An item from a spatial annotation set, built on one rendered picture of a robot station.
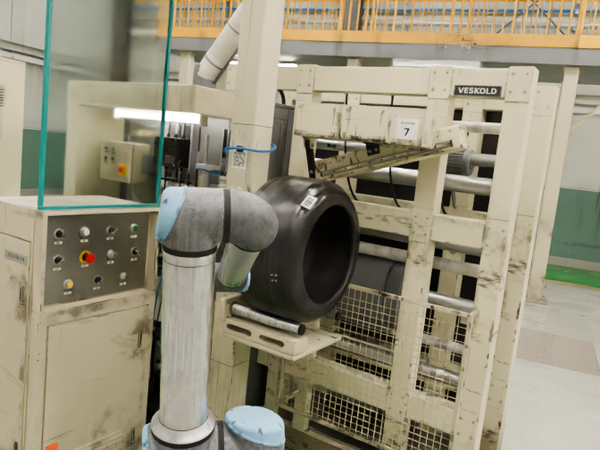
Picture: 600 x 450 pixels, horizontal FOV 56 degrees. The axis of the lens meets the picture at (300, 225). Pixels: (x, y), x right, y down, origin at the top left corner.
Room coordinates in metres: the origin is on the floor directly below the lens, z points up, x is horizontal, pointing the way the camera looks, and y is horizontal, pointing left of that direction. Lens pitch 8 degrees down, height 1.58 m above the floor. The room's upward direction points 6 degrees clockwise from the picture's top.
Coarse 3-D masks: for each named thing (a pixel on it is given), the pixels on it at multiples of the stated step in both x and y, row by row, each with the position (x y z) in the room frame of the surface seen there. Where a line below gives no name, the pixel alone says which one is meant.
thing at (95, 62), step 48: (48, 0) 1.96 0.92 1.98; (96, 0) 2.12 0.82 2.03; (144, 0) 2.30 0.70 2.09; (48, 48) 1.96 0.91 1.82; (96, 48) 2.13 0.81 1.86; (144, 48) 2.31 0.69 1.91; (48, 96) 1.98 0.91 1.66; (96, 96) 2.14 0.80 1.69; (144, 96) 2.33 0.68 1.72; (48, 144) 1.98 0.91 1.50; (96, 144) 2.15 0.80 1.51; (144, 144) 2.34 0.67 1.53; (48, 192) 1.99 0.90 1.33; (96, 192) 2.16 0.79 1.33; (144, 192) 2.36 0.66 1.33
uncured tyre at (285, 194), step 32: (256, 192) 2.18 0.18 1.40; (288, 192) 2.11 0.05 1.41; (320, 192) 2.13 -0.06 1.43; (288, 224) 2.01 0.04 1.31; (320, 224) 2.53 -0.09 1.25; (352, 224) 2.34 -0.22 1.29; (288, 256) 1.99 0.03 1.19; (320, 256) 2.52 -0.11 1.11; (352, 256) 2.37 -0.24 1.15; (256, 288) 2.06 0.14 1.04; (288, 288) 2.01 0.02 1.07; (320, 288) 2.43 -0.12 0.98
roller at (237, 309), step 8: (232, 304) 2.25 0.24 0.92; (240, 304) 2.25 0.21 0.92; (232, 312) 2.25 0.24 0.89; (240, 312) 2.22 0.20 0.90; (248, 312) 2.20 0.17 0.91; (256, 312) 2.18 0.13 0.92; (264, 312) 2.18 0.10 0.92; (256, 320) 2.18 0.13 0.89; (264, 320) 2.15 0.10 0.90; (272, 320) 2.13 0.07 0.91; (280, 320) 2.12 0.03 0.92; (288, 320) 2.11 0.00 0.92; (280, 328) 2.11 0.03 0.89; (288, 328) 2.09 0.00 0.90; (296, 328) 2.07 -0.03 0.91; (304, 328) 2.09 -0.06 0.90
